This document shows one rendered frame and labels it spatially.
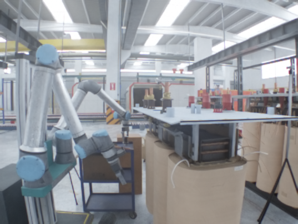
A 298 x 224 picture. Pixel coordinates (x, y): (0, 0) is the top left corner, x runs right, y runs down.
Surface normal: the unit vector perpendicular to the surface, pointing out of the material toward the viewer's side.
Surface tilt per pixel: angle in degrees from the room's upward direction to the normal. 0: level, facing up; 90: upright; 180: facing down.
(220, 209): 90
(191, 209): 90
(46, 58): 82
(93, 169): 90
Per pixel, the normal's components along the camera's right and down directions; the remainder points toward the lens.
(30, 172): 0.43, 0.14
